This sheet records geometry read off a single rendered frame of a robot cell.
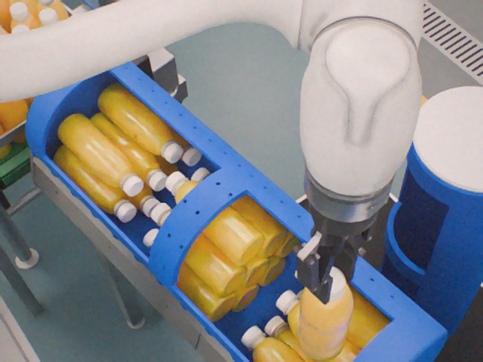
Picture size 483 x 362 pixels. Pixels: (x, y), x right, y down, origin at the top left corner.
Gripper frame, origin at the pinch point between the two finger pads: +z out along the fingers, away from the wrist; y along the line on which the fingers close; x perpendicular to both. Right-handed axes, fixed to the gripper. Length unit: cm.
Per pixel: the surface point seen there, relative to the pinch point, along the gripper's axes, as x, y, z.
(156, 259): 33.4, -7.2, 33.7
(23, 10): 107, 13, 37
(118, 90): 69, 12, 32
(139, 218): 52, 1, 51
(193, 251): 30.0, -1.3, 33.7
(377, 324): -2.6, 11.4, 32.0
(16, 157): 90, -8, 59
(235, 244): 23.5, 3.3, 28.2
